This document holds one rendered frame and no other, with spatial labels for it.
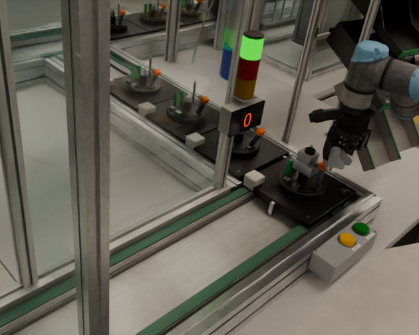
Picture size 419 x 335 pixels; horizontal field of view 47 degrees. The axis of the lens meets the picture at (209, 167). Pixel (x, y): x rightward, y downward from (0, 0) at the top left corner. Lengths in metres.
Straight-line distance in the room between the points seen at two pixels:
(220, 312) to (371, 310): 0.42
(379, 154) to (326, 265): 0.51
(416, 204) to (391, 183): 0.12
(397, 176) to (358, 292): 0.63
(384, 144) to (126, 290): 0.94
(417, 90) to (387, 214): 0.57
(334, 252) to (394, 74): 0.45
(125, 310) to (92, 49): 0.75
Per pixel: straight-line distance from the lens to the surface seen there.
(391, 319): 1.32
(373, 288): 1.37
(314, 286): 1.31
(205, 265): 1.21
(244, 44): 1.15
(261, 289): 1.12
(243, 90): 1.18
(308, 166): 1.37
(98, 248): 0.58
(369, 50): 1.18
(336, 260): 1.25
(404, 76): 1.18
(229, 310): 1.07
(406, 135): 1.77
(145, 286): 1.15
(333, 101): 2.50
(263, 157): 1.53
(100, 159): 0.50
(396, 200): 1.72
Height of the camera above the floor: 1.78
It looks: 34 degrees down
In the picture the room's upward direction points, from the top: 8 degrees clockwise
